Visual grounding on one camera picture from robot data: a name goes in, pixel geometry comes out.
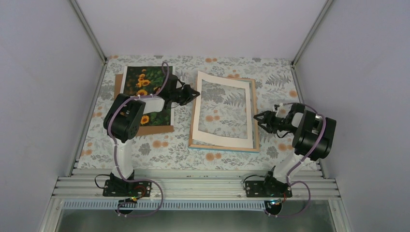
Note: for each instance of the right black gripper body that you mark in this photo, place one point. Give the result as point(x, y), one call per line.
point(280, 125)

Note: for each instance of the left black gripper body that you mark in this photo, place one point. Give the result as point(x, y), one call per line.
point(174, 95)

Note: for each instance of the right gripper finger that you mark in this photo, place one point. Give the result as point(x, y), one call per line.
point(265, 125)
point(265, 115)

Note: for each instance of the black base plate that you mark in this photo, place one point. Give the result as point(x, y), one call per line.
point(254, 189)
point(121, 188)

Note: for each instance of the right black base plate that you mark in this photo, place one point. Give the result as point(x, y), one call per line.
point(254, 189)

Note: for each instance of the sunflower photo print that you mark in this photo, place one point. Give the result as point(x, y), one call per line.
point(146, 80)

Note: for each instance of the floral patterned table mat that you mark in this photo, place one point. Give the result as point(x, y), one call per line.
point(273, 82)

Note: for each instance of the white mat sunflower photo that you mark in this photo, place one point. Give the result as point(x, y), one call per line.
point(221, 137)

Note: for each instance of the aluminium rail base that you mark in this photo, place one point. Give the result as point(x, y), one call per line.
point(188, 184)

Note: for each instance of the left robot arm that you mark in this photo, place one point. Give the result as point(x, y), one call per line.
point(122, 122)

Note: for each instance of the teal and wood picture frame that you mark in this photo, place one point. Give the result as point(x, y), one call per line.
point(256, 128)

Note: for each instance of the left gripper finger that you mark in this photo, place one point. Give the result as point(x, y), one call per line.
point(190, 93)
point(185, 100)

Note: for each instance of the brown backing board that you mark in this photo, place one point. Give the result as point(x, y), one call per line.
point(143, 130)

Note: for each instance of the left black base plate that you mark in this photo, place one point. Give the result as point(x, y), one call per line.
point(121, 188)

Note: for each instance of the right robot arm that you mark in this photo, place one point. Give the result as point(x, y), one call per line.
point(313, 136)

